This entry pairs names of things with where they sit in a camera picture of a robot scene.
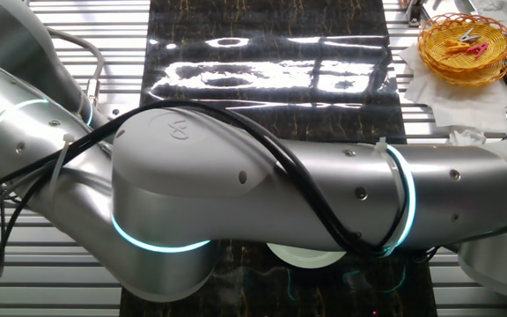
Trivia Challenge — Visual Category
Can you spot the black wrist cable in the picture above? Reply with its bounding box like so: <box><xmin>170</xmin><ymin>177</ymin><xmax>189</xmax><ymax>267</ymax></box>
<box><xmin>0</xmin><ymin>99</ymin><xmax>412</xmax><ymax>279</ymax></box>

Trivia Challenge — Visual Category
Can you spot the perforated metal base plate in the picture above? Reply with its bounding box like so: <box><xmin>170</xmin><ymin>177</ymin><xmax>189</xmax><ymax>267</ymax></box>
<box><xmin>97</xmin><ymin>103</ymin><xmax>136</xmax><ymax>124</ymax></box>

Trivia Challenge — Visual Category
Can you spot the metal corner bracket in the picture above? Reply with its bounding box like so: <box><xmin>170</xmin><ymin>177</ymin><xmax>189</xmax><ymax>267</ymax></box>
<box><xmin>405</xmin><ymin>0</ymin><xmax>427</xmax><ymax>28</ymax></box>

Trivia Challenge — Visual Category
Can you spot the orange plastic clothespin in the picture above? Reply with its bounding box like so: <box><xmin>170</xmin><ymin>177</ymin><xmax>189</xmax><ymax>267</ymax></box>
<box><xmin>443</xmin><ymin>38</ymin><xmax>471</xmax><ymax>55</ymax></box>

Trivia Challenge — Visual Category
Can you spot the dark marble pattern mat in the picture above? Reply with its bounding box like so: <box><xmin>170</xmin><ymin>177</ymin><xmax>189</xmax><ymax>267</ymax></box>
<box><xmin>119</xmin><ymin>0</ymin><xmax>438</xmax><ymax>317</ymax></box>

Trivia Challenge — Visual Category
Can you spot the pale green round plate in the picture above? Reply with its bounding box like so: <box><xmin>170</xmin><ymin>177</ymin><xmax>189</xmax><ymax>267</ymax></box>
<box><xmin>265</xmin><ymin>241</ymin><xmax>348</xmax><ymax>270</ymax></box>

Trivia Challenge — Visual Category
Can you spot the grey plastic clothespin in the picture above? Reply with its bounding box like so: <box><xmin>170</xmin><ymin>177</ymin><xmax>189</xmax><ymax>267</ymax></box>
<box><xmin>458</xmin><ymin>27</ymin><xmax>482</xmax><ymax>44</ymax></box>

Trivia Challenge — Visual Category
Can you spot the thick grey robot cable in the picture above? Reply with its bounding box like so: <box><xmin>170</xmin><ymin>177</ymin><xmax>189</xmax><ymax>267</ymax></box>
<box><xmin>46</xmin><ymin>28</ymin><xmax>107</xmax><ymax>107</ymax></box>

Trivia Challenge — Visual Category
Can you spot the yellow wicker basket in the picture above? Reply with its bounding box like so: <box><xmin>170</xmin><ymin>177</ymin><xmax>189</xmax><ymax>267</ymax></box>
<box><xmin>417</xmin><ymin>11</ymin><xmax>507</xmax><ymax>87</ymax></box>

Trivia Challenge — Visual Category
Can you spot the crumpled white tissue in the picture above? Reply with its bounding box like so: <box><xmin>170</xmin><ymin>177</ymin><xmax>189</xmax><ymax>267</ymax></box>
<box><xmin>448</xmin><ymin>129</ymin><xmax>488</xmax><ymax>147</ymax></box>

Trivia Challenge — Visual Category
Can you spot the pink plastic clothespin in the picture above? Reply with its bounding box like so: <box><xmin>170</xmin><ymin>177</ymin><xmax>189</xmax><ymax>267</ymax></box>
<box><xmin>465</xmin><ymin>41</ymin><xmax>490</xmax><ymax>61</ymax></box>

